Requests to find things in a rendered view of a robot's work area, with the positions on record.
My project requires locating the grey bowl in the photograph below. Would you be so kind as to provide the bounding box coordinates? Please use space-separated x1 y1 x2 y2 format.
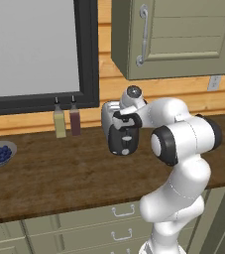
0 140 19 169

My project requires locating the yellow oil bottle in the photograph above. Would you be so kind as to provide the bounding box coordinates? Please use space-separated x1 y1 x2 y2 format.
53 96 67 139

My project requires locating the black framed window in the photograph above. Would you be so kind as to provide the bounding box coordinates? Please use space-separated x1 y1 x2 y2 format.
0 0 101 117

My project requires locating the silver cupboard door handle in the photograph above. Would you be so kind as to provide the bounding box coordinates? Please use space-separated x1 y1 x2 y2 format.
136 3 150 67

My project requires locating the dark red sauce bottle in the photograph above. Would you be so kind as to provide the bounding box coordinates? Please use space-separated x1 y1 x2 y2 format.
68 95 82 137

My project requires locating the olive green wall cupboard door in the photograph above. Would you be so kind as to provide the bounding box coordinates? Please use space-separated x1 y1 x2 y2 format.
111 0 225 81

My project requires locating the olive green drawer front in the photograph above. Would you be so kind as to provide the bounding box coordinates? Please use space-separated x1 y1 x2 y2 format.
27 217 159 248
56 199 146 230
31 236 154 254

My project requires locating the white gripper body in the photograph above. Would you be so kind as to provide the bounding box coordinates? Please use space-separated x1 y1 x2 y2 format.
116 116 137 131

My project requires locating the olive green base cupboard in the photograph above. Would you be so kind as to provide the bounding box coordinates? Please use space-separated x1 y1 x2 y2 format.
184 184 225 254
0 220 30 254

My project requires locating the silver and black toaster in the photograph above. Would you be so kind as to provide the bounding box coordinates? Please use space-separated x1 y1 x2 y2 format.
100 100 141 157

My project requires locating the white wall socket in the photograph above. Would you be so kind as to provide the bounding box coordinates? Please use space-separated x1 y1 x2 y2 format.
206 74 223 92

